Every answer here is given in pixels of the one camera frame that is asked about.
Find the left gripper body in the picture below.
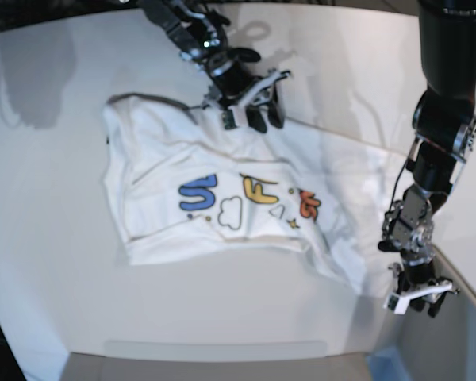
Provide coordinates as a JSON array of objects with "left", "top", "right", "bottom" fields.
[{"left": 392, "top": 262, "right": 447, "bottom": 300}]

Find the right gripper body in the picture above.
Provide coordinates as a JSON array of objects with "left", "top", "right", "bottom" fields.
[{"left": 205, "top": 59, "right": 263, "bottom": 107}]

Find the grey cardboard box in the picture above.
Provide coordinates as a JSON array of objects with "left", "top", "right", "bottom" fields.
[{"left": 345, "top": 235, "right": 476, "bottom": 380}]

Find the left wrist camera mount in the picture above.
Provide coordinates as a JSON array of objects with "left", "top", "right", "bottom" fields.
[{"left": 383, "top": 279, "right": 460, "bottom": 318}]

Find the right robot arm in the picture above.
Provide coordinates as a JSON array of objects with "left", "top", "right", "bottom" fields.
[{"left": 137, "top": 0, "right": 290, "bottom": 133}]

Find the white t-shirt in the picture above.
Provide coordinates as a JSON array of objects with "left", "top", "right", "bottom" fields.
[{"left": 103, "top": 95, "right": 402, "bottom": 298}]

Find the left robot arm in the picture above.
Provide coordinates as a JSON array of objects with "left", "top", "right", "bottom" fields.
[{"left": 378, "top": 1, "right": 476, "bottom": 318}]

